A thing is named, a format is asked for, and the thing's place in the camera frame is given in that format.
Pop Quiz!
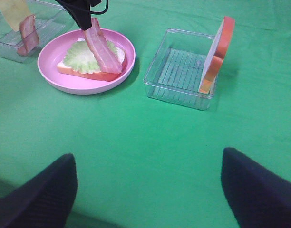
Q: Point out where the clear left ingredient tray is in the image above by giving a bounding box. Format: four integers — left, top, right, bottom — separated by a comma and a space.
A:
0, 0, 74, 62

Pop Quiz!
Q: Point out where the green lettuce leaf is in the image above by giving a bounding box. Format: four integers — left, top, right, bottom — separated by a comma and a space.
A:
58, 40, 125, 74

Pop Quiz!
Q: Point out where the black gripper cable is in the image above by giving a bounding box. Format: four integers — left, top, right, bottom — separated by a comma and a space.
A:
87, 0, 109, 15

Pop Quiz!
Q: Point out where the bacon strip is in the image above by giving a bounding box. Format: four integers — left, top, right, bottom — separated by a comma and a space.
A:
17, 14, 39, 56
83, 18, 123, 74

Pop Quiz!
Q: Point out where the clear right bread tray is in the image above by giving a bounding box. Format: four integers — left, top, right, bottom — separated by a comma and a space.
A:
144, 29, 216, 110

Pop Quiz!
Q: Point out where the pink round plate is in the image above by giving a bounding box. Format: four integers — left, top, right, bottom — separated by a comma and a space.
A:
37, 28, 136, 95

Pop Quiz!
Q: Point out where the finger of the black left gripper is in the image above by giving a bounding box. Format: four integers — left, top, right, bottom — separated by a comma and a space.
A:
56, 0, 92, 30

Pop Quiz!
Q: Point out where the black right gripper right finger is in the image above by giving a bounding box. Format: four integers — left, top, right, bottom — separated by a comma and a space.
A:
221, 147, 291, 228

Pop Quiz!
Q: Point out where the bread slice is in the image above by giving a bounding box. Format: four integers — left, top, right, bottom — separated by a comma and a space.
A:
198, 16, 235, 94
57, 38, 120, 81

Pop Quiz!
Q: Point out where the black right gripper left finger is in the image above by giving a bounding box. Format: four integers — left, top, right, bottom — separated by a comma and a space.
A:
0, 153, 78, 228

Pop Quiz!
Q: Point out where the yellow cheese slice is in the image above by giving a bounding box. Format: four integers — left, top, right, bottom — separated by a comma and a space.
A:
0, 0, 32, 32

